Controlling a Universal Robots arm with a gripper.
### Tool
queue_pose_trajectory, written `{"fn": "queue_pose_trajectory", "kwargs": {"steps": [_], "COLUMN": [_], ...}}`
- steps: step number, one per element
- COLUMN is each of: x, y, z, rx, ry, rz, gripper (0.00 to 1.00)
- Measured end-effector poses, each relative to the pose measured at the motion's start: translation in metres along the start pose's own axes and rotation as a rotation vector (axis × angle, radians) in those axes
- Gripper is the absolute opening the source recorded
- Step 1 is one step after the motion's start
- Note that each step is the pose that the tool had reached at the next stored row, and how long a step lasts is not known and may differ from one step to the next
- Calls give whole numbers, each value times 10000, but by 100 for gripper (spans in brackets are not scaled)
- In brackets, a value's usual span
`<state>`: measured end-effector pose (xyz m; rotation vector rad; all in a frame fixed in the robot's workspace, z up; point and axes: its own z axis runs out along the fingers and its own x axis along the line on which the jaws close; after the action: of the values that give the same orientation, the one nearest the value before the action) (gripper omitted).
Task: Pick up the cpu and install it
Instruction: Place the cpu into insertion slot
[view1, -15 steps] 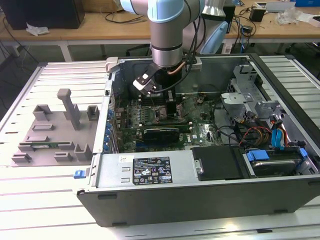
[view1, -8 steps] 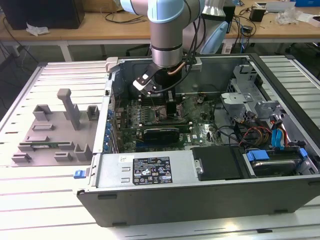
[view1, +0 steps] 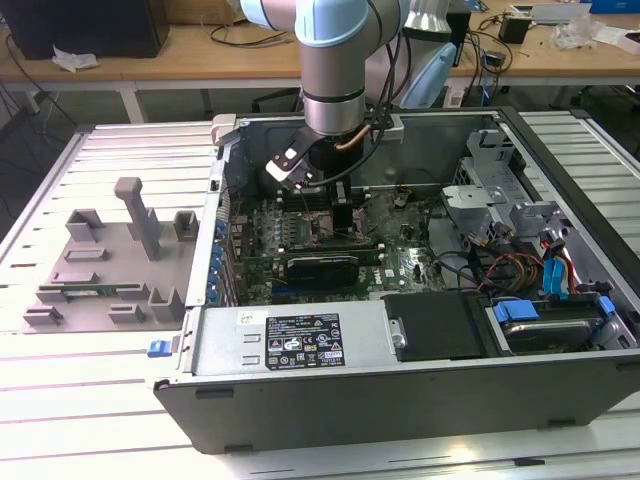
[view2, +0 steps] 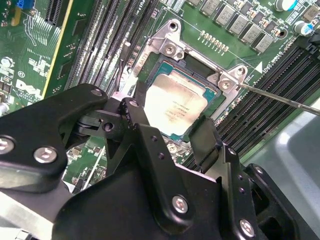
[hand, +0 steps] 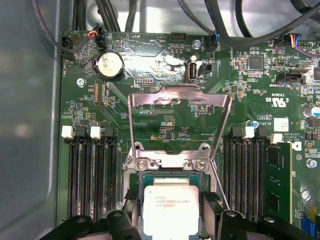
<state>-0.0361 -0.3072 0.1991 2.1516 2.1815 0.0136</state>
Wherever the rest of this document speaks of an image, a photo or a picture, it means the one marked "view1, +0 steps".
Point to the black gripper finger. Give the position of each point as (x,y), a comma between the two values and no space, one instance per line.
(342,217)

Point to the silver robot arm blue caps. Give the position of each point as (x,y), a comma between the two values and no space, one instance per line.
(332,75)

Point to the CPU socket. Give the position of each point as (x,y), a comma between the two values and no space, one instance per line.
(322,228)

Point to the black RAM slot row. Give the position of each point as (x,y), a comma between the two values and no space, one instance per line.
(320,200)

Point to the installed RAM stick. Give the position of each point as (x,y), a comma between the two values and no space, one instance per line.
(330,246)

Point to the black graphics card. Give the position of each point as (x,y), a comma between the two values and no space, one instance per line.
(322,270)

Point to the black coin battery holder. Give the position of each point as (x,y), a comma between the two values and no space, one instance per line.
(400,200)

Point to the black cylindrical component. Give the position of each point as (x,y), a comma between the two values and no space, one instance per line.
(262,186)

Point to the green motherboard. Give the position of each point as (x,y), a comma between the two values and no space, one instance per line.
(405,270)

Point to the beige case latch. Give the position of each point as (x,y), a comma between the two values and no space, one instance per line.
(223,129)

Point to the silver metal drive cage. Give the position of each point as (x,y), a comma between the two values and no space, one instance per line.
(472,202)

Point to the blue expansion slot retainers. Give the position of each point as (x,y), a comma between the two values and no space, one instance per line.
(216,262)

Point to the black drive bay cover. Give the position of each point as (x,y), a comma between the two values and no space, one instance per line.
(435,325)

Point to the silver power supply with label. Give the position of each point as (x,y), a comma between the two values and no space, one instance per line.
(225,345)

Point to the small black adapter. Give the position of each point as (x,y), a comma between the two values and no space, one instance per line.
(495,59)

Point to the black open PC case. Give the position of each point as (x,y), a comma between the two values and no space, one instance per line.
(350,410)

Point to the brown cardboard box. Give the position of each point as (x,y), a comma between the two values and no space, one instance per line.
(200,10)

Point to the small black cube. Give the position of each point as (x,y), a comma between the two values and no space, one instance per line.
(513,29)

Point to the blue plastic clip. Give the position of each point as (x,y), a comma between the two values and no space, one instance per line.
(160,348)

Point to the gray parts rack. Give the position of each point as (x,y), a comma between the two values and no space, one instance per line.
(120,250)

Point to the wooden desk white legs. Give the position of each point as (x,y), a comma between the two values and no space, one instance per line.
(125,67)

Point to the hard disk in blue carrier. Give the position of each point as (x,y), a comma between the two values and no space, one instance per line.
(545,335)

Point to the green RAM stick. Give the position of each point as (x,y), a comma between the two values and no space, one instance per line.
(112,289)

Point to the clear plastic bag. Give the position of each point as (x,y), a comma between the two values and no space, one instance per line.
(575,32)

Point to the large black box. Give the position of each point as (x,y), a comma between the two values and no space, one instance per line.
(100,30)

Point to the crumpled white paper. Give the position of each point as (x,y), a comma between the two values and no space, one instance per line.
(75,57)

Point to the white wrist camera black mount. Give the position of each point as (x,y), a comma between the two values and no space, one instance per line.
(282,167)

